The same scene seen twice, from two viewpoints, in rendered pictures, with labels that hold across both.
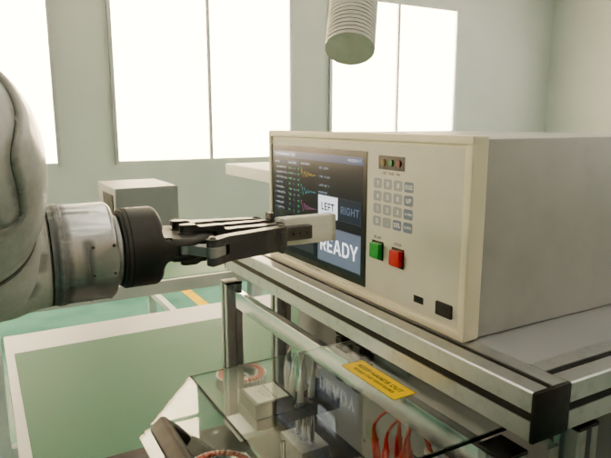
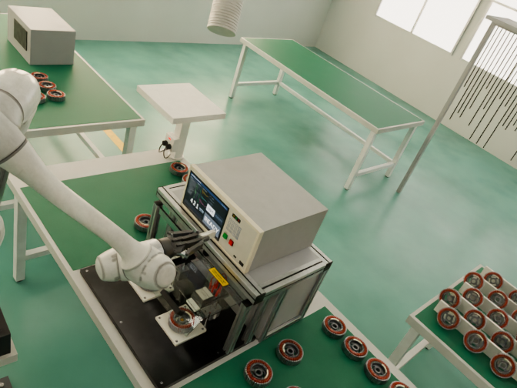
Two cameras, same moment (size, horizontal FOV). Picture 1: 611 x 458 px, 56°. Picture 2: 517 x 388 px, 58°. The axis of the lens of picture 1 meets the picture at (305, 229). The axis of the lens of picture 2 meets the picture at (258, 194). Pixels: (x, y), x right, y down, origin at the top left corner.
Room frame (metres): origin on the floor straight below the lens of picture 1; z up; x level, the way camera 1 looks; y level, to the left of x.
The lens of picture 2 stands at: (-0.65, 0.40, 2.31)
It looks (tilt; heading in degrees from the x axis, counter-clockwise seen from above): 33 degrees down; 337
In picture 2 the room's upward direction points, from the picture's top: 20 degrees clockwise
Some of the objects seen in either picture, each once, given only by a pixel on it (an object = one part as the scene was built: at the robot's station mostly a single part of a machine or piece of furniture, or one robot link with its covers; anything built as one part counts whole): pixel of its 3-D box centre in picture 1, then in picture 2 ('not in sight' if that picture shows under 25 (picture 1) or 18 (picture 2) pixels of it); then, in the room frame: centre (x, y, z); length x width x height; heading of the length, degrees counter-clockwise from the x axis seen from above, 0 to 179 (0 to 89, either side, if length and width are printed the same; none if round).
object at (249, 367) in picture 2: not in sight; (258, 372); (0.36, -0.28, 0.77); 0.11 x 0.11 x 0.04
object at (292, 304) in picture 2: not in sight; (291, 303); (0.59, -0.44, 0.91); 0.28 x 0.03 x 0.32; 120
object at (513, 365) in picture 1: (445, 283); (242, 228); (0.84, -0.21, 1.09); 0.68 x 0.44 x 0.05; 30
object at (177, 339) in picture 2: not in sight; (181, 324); (0.57, 0.01, 0.78); 0.15 x 0.15 x 0.01; 30
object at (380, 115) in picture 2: not in sight; (316, 107); (4.03, -1.88, 0.38); 2.10 x 0.90 x 0.75; 30
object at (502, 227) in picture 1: (455, 203); (253, 206); (0.83, -0.22, 1.22); 0.44 x 0.39 x 0.20; 30
